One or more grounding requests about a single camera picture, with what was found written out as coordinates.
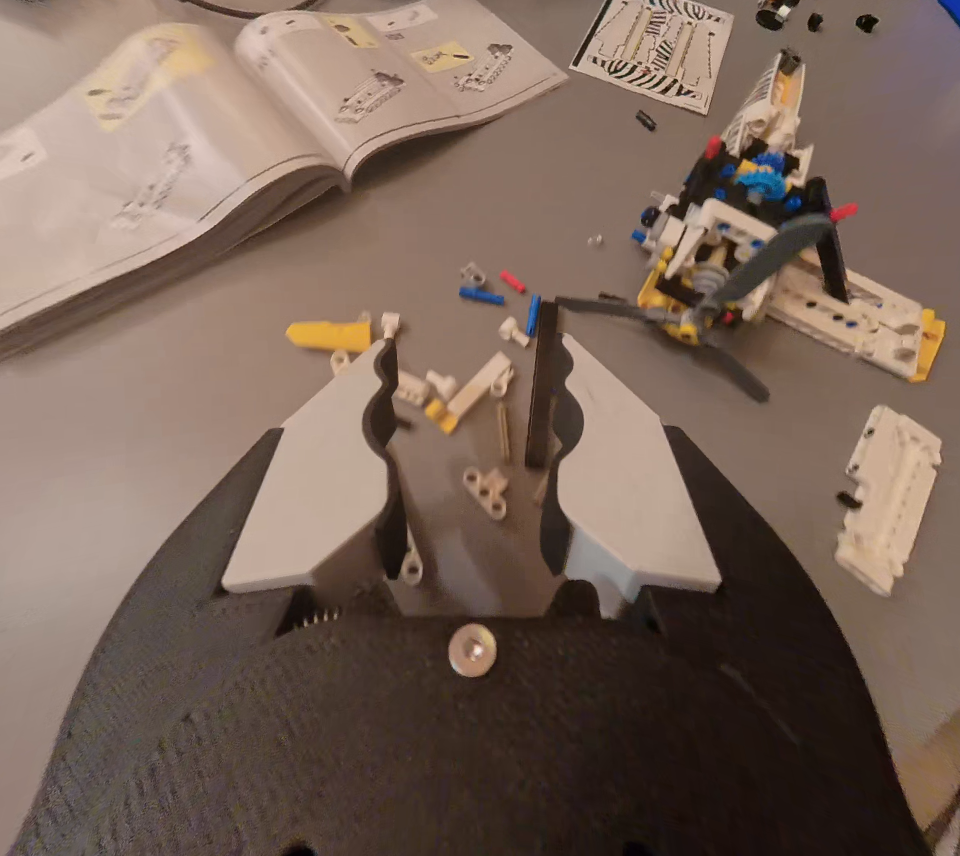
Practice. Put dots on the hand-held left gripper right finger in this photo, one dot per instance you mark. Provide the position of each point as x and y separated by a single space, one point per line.
630 496

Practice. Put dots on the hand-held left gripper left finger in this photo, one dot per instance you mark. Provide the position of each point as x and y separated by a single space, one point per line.
315 488

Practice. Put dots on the black lego beam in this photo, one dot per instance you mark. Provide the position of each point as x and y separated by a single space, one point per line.
540 383

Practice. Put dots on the white lego connector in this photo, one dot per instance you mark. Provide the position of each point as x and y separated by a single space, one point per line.
441 383
390 325
411 567
412 385
514 331
341 361

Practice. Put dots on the tan lego axle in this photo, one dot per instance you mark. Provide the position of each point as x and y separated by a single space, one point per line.
503 432

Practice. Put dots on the white triangular lego piece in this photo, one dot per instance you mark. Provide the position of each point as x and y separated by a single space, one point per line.
487 492

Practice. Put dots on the small yellow lego piece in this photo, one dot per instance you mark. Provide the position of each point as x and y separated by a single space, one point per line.
441 417

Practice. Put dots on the yellow lego panel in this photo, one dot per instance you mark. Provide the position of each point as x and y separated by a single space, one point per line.
326 335

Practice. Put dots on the white lego beam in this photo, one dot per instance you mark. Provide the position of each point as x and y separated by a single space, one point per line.
480 383

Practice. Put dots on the blue lego pin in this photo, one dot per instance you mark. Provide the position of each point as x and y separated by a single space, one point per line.
480 296
533 316

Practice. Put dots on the black lego pin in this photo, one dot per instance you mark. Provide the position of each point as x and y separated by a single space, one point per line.
646 120
849 500

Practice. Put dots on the red lego pin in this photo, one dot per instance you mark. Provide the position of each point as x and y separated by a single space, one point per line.
512 281

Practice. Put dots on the white lego panel assembly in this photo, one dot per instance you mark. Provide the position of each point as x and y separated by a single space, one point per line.
889 496

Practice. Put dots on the light grey lego connector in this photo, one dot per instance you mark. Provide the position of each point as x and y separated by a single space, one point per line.
472 275

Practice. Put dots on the lego airplane model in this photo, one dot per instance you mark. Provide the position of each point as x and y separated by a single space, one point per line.
727 226

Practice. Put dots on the small grey black lego assembly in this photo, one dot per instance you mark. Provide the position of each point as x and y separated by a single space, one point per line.
772 16

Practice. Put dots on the small black lego piece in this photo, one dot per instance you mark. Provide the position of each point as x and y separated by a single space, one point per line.
867 23
816 22

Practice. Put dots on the open instruction booklet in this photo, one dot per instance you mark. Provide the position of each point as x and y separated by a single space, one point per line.
187 143

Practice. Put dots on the zebra striped sticker sheet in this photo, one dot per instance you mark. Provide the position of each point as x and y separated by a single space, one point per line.
652 38

